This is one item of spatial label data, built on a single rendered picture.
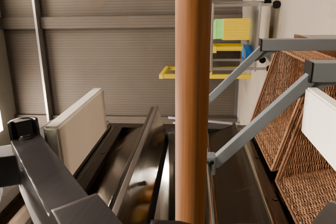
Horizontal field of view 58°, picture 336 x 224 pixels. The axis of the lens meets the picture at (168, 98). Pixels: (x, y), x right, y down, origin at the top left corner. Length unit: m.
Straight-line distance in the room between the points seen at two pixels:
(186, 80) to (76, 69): 8.44
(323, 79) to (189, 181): 0.46
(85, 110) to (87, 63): 8.37
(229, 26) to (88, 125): 6.21
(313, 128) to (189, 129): 0.11
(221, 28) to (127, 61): 2.96
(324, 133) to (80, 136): 0.13
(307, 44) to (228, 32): 5.22
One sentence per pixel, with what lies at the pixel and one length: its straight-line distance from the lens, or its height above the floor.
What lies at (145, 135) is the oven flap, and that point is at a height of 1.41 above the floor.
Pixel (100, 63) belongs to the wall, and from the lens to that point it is 8.43.
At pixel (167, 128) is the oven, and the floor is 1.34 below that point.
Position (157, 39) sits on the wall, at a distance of 8.03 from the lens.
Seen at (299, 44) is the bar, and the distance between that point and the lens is 1.17.
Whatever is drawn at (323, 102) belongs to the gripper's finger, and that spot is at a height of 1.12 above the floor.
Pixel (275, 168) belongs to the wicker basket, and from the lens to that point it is 1.41.
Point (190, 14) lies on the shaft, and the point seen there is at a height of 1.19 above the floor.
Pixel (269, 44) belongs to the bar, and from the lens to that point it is 1.14.
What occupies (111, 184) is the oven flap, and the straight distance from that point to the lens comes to 1.35.
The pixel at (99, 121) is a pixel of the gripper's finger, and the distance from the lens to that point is 0.20.
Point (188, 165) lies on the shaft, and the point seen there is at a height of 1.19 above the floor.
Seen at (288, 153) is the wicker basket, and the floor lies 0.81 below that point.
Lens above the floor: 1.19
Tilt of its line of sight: 5 degrees up
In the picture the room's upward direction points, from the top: 90 degrees counter-clockwise
